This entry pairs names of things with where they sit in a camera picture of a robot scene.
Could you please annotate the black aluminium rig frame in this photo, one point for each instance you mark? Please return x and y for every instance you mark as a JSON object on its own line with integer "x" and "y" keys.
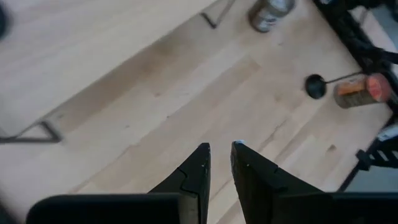
{"x": 351, "y": 40}

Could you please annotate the wooden shelf with black legs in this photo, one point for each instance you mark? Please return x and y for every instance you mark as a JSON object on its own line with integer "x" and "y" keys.
{"x": 77, "y": 46}

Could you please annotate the black candlestick holder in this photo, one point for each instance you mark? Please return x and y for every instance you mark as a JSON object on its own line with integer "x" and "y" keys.
{"x": 315, "y": 86}

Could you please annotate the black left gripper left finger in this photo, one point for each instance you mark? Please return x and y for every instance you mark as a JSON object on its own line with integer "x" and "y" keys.
{"x": 186, "y": 186}

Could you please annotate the printed food packet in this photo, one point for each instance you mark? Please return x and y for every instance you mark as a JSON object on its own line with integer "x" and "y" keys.
{"x": 269, "y": 14}

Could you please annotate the orange candle glass jar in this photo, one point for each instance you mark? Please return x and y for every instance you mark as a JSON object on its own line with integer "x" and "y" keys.
{"x": 360, "y": 91}

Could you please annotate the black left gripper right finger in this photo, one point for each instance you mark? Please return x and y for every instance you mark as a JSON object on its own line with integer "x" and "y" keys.
{"x": 258, "y": 186}

